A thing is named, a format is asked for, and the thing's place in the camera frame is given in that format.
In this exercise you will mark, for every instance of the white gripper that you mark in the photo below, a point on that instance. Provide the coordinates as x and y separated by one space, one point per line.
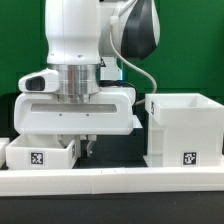
38 110

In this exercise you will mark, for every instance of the white front drawer tray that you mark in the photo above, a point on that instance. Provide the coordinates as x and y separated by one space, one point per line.
29 152

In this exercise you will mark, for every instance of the white drawer cabinet box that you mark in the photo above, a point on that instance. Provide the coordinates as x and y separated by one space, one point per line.
184 130

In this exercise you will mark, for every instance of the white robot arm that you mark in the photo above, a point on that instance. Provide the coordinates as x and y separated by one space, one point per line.
69 97

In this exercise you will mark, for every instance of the white L-shaped border fence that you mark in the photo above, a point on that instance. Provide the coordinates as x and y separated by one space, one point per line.
110 180

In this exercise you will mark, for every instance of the white block at left edge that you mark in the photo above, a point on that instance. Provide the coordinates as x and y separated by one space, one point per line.
3 143

